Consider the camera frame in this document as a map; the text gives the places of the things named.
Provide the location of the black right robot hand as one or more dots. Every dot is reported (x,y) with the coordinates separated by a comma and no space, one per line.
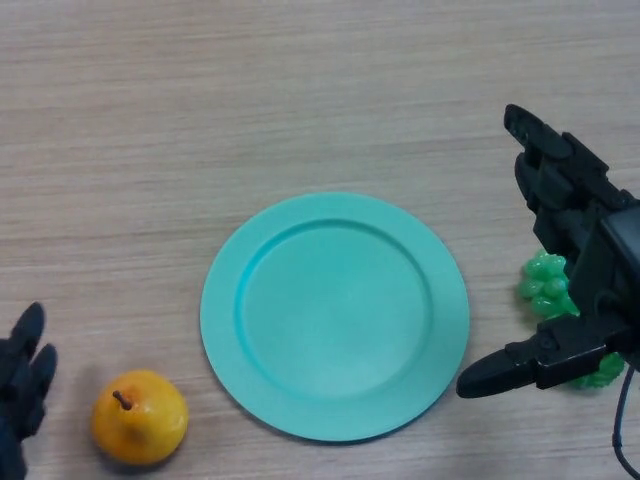
(605,250)

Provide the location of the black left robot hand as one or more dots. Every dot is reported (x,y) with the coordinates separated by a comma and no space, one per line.
(20,395)

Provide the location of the yellow pear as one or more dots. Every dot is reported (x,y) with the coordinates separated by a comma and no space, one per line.
(142,417)

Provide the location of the green round plate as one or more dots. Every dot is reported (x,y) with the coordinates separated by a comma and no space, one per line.
(335,320)

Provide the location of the green grape bunch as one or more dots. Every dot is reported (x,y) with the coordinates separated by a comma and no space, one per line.
(545,287)

